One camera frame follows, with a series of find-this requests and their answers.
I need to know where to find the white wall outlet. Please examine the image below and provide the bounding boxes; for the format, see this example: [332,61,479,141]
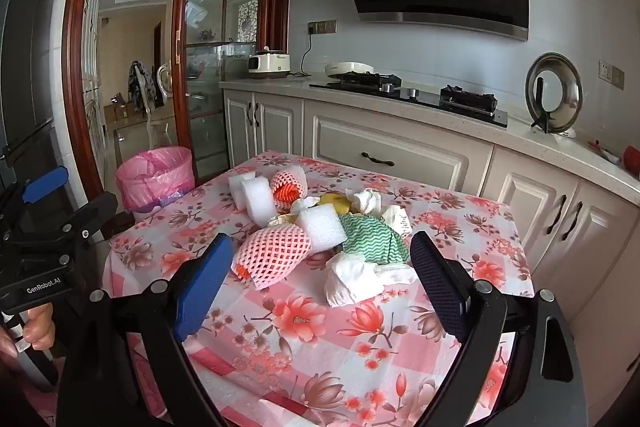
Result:
[599,59,626,88]

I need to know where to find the pink foam net with orange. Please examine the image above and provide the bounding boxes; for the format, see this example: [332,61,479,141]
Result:
[270,168,308,214]

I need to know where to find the black gas stove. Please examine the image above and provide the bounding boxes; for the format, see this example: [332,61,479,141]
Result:
[309,71,508,128]

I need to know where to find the red bowl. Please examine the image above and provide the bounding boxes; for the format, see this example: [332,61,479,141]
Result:
[622,146,640,180]

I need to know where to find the white electric pan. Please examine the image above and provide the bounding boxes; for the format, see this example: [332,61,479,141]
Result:
[325,61,374,78]

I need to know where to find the white hall cabinet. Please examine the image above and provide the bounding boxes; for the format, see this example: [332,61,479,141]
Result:
[81,0,108,168]

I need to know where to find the wooden sliding glass door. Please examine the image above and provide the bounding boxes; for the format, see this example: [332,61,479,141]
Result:
[172,0,261,188]

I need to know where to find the white foam blocks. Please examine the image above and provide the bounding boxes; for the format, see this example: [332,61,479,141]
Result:
[240,176,279,227]

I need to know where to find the pink floral tablecloth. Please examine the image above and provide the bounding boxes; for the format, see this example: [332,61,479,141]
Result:
[102,150,536,427]

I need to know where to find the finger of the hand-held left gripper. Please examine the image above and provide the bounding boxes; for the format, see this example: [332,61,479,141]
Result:
[20,191,119,258]
[0,166,70,233]

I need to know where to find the white paper towel wad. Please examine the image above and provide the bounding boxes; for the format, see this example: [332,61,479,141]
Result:
[324,253,418,308]

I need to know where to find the steel pot lid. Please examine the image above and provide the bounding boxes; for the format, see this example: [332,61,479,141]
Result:
[525,52,585,135]

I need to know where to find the small white foam piece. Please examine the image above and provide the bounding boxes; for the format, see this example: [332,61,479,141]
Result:
[229,171,258,210]

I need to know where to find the white kitchen base cabinet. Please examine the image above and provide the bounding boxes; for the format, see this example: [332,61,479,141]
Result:
[220,77,640,413]

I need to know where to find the yellow fruit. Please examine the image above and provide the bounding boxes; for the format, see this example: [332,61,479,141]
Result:
[320,192,353,212]

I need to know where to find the pink foam fruit net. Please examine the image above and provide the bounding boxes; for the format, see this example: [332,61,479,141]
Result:
[231,227,313,292]

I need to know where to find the cream paper bag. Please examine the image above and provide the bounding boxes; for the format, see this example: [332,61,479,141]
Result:
[382,206,412,233]

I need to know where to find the white rice cooker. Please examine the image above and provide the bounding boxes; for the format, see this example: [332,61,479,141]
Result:
[248,48,293,80]

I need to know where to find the dark patterned clothes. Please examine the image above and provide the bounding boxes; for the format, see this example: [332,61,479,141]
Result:
[127,61,153,108]

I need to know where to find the pink-lined waste bin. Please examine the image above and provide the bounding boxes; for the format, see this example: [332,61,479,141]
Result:
[116,146,196,214]

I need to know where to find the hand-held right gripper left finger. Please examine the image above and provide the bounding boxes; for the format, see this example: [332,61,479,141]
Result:
[59,232,236,427]

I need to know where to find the small red utensil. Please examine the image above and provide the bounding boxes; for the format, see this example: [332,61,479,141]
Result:
[587,139,621,164]

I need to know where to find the white tufted dining chair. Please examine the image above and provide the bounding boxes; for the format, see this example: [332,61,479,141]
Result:
[156,63,174,100]

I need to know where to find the black lid stand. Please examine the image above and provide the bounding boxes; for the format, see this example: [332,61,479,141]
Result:
[530,77,557,134]

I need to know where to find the black power cable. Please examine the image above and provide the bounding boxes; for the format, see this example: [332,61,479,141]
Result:
[290,27,317,78]

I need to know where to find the green wavy striped cloth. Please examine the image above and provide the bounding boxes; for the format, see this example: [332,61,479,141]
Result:
[340,213,412,265]

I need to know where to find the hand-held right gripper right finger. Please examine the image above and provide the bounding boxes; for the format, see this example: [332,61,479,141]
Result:
[409,231,590,427]

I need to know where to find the person's left hand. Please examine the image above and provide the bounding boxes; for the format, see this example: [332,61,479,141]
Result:
[0,303,57,373]

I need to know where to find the cardboard boxes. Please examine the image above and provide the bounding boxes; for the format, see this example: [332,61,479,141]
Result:
[104,91,137,118]

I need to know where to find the white foam block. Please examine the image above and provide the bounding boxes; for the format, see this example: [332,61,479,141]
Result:
[299,204,348,254]

